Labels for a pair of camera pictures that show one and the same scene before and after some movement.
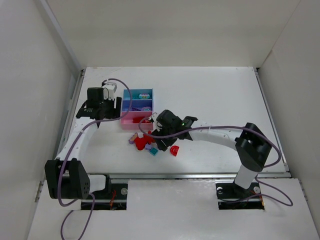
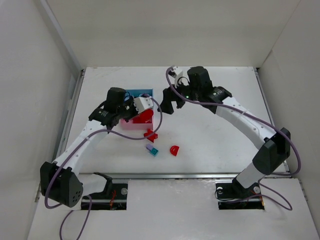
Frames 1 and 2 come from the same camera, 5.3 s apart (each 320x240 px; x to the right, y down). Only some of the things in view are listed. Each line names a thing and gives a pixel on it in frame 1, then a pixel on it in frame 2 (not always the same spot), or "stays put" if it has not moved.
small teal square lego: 153,151 stays put
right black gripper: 158,135 -> 171,97
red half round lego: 174,150 stays put
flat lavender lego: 148,147 stays put
